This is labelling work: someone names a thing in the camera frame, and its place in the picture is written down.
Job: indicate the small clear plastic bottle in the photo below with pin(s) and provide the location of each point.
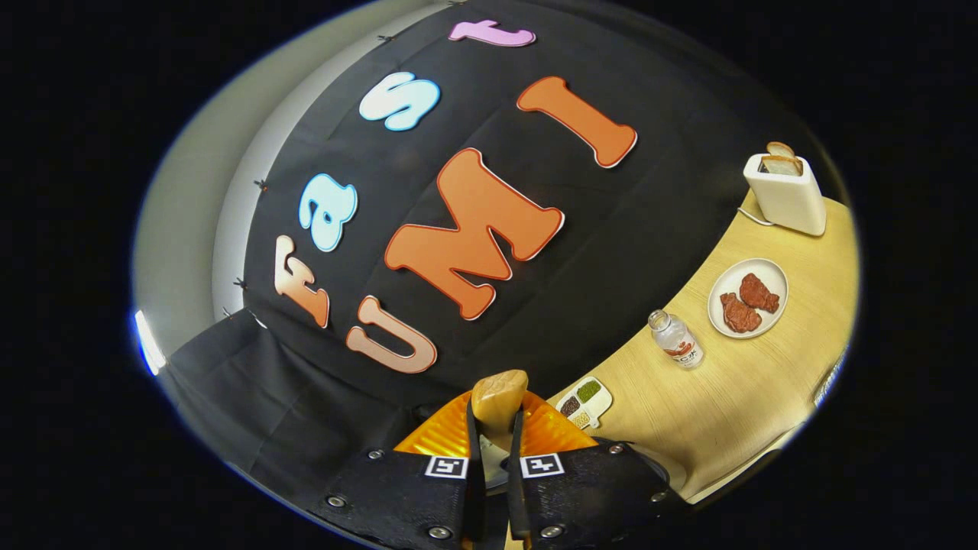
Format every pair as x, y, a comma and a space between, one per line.
680, 344

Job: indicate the ceiling light panel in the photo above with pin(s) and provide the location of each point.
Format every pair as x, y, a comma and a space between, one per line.
149, 344

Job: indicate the white round plate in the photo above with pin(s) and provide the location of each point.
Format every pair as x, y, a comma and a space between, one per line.
726, 281

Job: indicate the white toaster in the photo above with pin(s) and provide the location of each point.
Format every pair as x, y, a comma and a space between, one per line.
787, 200

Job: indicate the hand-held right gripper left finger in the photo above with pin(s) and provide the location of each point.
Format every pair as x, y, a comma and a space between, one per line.
474, 504

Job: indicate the white divided grain tray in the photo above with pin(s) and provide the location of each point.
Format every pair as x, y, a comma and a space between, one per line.
584, 405

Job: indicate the wooden spoon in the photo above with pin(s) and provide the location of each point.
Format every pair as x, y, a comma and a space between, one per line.
498, 397

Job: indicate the toasted bread slice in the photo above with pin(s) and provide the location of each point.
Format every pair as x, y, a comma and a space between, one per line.
781, 149
781, 166

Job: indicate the red meat piece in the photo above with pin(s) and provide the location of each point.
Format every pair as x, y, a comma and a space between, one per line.
739, 315
759, 293

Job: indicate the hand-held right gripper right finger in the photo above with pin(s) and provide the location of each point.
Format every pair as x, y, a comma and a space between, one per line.
518, 504

